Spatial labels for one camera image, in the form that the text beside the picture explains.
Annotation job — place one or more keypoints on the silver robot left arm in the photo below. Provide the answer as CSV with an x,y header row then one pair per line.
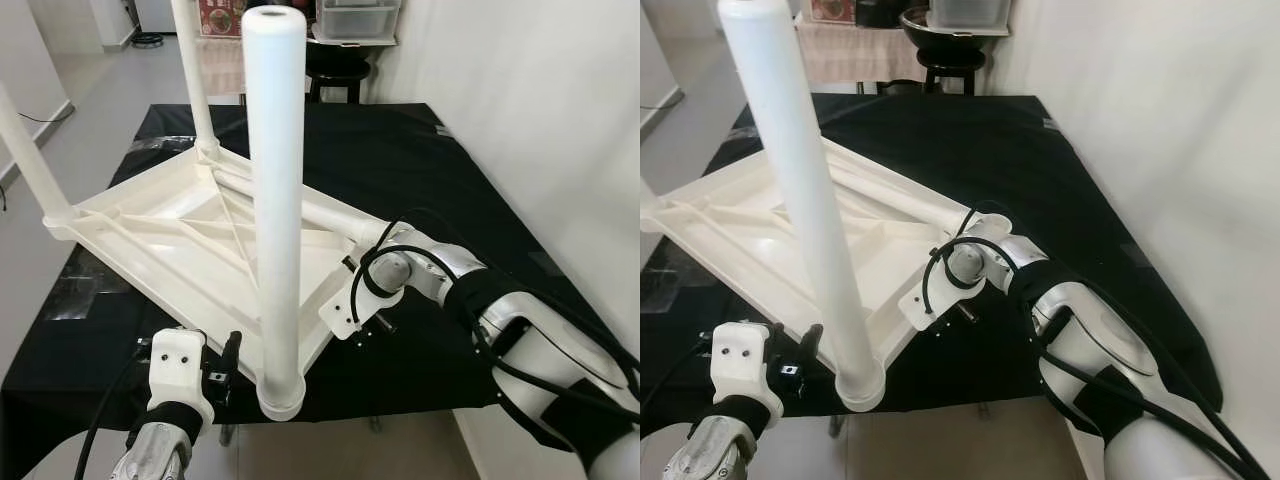
x,y
715,450
150,450

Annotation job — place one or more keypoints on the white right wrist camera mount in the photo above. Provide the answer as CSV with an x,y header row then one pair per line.
x,y
350,305
930,300

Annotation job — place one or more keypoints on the clear plastic bag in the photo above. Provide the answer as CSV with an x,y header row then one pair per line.
x,y
85,290
665,290
160,143

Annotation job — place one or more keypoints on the red printed box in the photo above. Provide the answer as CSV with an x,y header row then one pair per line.
x,y
222,15
830,10

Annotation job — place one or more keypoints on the black wok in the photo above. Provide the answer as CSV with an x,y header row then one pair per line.
x,y
940,35

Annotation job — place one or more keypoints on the black bag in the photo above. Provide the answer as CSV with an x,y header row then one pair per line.
x,y
880,12

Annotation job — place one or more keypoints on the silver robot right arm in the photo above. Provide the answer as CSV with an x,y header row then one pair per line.
x,y
1060,300
480,300

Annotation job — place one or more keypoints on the black round stool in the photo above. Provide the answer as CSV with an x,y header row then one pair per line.
x,y
950,70
335,75

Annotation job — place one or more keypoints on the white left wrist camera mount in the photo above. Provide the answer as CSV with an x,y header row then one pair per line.
x,y
178,370
740,365

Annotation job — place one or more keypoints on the white plastic table leg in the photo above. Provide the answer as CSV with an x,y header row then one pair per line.
x,y
647,200
275,200
195,70
320,215
800,190
30,160
900,200

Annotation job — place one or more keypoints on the clear plastic storage box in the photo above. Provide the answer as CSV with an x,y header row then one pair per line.
x,y
360,15
968,12

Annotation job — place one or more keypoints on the black tablecloth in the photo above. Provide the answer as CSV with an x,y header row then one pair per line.
x,y
1050,160
450,170

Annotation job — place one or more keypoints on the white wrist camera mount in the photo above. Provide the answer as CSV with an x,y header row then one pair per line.
x,y
350,305
930,300
178,370
740,365

